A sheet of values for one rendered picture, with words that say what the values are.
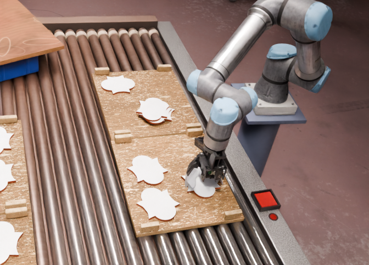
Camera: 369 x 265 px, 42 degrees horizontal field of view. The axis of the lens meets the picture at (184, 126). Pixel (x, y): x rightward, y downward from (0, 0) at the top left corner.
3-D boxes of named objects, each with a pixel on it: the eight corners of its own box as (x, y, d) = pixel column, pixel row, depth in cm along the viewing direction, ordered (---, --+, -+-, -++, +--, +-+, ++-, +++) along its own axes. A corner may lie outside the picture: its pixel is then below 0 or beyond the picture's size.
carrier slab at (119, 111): (171, 72, 212) (172, 68, 211) (202, 134, 183) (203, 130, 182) (91, 75, 200) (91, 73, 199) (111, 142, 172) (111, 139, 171)
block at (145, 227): (158, 225, 145) (159, 220, 144) (159, 230, 144) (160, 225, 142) (138, 229, 143) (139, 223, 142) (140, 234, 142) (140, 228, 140)
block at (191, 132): (200, 132, 181) (202, 127, 180) (202, 135, 180) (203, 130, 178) (185, 134, 179) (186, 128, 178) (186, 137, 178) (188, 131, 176)
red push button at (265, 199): (268, 193, 165) (269, 191, 165) (276, 207, 161) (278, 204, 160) (253, 196, 163) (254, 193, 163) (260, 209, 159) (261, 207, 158)
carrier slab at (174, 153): (202, 135, 183) (203, 132, 182) (243, 221, 154) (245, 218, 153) (110, 144, 172) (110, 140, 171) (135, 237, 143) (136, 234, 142)
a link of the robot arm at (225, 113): (246, 103, 138) (230, 117, 132) (237, 131, 145) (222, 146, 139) (223, 90, 141) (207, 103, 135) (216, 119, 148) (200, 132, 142)
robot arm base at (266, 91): (277, 83, 221) (283, 64, 215) (293, 102, 210) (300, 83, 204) (247, 85, 215) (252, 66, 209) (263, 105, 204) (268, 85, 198)
